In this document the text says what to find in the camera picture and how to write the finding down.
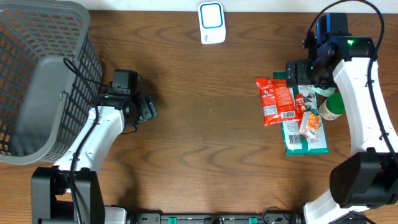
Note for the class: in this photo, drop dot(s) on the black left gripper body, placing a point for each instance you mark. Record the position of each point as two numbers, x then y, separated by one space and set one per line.
147 111

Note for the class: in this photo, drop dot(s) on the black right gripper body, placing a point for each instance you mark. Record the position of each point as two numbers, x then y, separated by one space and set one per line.
307 74

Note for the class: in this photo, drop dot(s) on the red candy bar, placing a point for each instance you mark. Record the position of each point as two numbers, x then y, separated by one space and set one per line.
300 105

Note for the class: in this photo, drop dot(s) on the light green wrapper packet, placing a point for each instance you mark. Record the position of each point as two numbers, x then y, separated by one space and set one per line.
324 92

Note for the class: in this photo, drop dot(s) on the red snack bag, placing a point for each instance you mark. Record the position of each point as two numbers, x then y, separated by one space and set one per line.
277 101

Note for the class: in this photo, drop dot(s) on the green lid jar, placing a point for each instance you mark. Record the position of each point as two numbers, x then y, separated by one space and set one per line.
332 107

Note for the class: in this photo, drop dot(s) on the orange Kleenex tissue pack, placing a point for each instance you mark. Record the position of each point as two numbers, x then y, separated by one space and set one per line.
309 125

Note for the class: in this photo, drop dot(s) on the green 3M gloves package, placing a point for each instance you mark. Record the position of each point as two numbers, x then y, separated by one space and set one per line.
295 143

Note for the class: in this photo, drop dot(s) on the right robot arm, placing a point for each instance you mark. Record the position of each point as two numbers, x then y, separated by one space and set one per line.
368 179

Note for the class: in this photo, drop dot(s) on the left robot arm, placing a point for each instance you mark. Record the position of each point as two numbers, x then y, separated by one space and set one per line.
69 191

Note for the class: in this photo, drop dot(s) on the white barcode scanner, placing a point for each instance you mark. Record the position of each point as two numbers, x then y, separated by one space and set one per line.
212 23

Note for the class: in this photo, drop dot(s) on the grey plastic mesh basket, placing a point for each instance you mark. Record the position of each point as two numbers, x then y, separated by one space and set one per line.
49 68

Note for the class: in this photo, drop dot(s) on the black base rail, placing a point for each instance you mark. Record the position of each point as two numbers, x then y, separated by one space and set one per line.
269 217

